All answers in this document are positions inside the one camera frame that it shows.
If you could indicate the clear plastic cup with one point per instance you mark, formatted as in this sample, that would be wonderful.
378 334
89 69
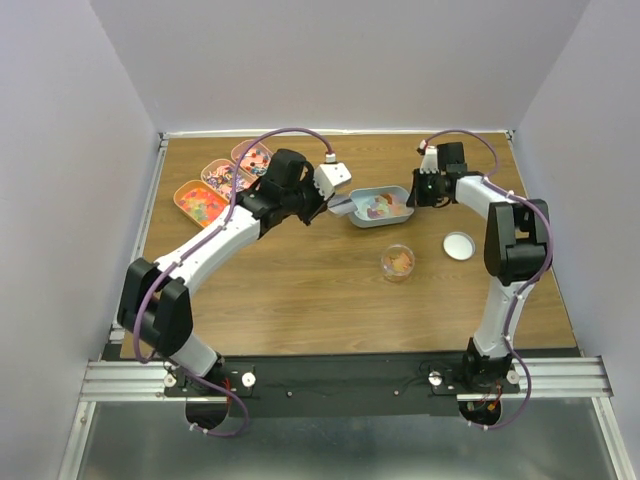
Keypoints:
397 262

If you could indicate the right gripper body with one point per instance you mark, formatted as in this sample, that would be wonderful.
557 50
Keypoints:
425 189

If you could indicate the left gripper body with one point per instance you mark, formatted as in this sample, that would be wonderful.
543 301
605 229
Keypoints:
305 202

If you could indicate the grey candy tray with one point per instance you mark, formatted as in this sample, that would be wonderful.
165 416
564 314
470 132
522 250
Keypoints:
380 206

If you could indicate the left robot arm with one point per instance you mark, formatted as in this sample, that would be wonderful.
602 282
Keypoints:
155 304

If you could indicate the metal scoop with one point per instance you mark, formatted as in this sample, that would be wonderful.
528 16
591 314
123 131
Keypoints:
341 205

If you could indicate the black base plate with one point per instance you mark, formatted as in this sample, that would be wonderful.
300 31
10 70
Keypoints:
349 385

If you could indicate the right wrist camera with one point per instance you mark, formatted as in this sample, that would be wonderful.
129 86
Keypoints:
429 163

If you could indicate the orange candy tray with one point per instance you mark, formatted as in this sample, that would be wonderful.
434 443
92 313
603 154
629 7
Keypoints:
199 202

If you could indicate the pink candy tray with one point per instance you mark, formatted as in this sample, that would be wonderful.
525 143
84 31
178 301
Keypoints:
253 159

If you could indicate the beige candy tray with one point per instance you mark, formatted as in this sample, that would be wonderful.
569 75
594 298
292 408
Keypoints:
218 175

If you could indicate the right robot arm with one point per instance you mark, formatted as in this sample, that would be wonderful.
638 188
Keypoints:
518 250

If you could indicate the white round lid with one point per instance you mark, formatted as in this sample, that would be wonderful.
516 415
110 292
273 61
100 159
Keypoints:
459 246

